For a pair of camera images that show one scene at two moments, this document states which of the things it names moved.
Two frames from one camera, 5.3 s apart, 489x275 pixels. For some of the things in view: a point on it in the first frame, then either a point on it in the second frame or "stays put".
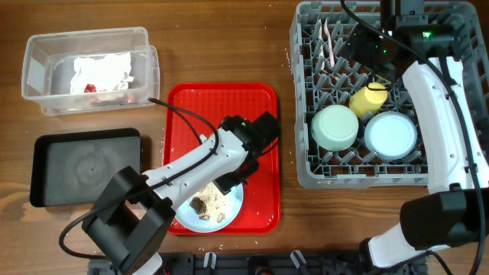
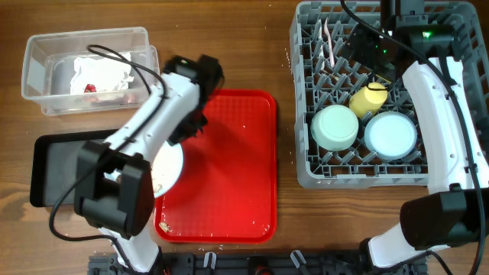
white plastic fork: (321, 46) stays put
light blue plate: (220, 211) to (166, 169)
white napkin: (109, 72) stays put
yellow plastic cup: (366, 101) stays put
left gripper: (225, 182) to (178, 135)
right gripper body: (353, 46) stays put
